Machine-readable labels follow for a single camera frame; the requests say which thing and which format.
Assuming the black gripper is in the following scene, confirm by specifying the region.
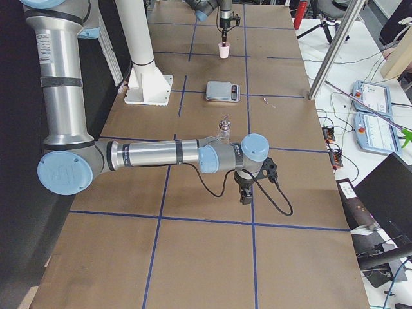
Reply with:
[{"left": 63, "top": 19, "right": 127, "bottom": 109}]
[
  {"left": 234, "top": 157, "right": 277, "bottom": 205},
  {"left": 218, "top": 10, "right": 241, "bottom": 45}
]

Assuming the pink cup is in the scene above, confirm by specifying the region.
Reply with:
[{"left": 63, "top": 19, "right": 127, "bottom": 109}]
[{"left": 218, "top": 42, "right": 230, "bottom": 59}]

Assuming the glass sauce bottle steel cap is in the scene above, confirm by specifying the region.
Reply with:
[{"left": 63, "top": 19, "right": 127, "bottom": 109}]
[{"left": 216, "top": 115, "right": 231, "bottom": 144}]

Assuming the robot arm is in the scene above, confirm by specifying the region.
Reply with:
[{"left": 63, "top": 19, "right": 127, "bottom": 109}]
[
  {"left": 185, "top": 0, "right": 241, "bottom": 47},
  {"left": 23, "top": 1, "right": 277, "bottom": 204}
]

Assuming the digital kitchen scale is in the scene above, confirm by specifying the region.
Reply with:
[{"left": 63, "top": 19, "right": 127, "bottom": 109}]
[{"left": 205, "top": 81, "right": 240, "bottom": 102}]

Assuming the red cylinder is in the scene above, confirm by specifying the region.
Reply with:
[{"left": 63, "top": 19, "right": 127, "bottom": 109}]
[{"left": 294, "top": 0, "right": 308, "bottom": 30}]

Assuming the black computer monitor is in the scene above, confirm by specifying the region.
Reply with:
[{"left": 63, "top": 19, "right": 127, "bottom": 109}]
[{"left": 355, "top": 153, "right": 411, "bottom": 238}]

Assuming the lower teach pendant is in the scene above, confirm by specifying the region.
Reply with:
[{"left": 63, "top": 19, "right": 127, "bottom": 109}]
[{"left": 354, "top": 112, "right": 402, "bottom": 156}]

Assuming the teach pendant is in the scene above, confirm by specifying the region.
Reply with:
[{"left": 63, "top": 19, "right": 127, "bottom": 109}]
[
  {"left": 354, "top": 112, "right": 402, "bottom": 156},
  {"left": 352, "top": 80, "right": 393, "bottom": 116}
]

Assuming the upper teach pendant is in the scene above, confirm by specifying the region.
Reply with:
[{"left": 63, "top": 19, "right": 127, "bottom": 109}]
[{"left": 352, "top": 80, "right": 393, "bottom": 116}]

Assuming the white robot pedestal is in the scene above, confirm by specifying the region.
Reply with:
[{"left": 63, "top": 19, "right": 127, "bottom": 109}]
[{"left": 115, "top": 0, "right": 173, "bottom": 106}]

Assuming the aluminium frame post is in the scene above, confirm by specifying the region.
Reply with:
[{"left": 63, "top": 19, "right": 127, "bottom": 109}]
[{"left": 308, "top": 0, "right": 366, "bottom": 100}]

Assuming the green handled reacher grabber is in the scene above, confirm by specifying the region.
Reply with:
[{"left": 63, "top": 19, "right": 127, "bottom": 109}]
[{"left": 324, "top": 80, "right": 412, "bottom": 148}]

